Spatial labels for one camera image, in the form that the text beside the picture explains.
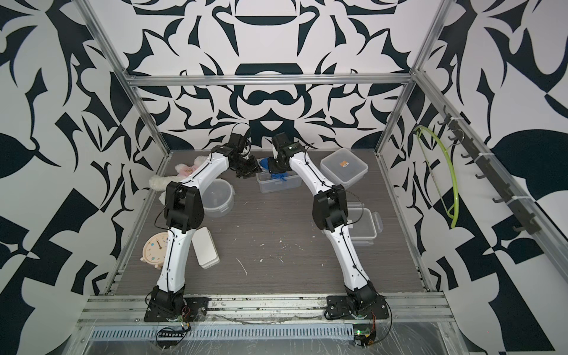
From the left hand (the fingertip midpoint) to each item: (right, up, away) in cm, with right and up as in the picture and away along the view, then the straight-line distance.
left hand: (259, 167), depth 101 cm
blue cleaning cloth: (+9, -4, -6) cm, 11 cm away
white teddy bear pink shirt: (-42, -7, -4) cm, 43 cm away
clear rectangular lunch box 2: (+39, 0, +3) cm, 39 cm away
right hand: (+5, +1, 0) cm, 6 cm away
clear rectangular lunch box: (+5, -7, -2) cm, 9 cm away
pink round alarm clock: (-38, -32, -16) cm, 52 cm away
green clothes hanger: (+62, -10, -35) cm, 72 cm away
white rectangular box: (-18, -30, -18) cm, 40 cm away
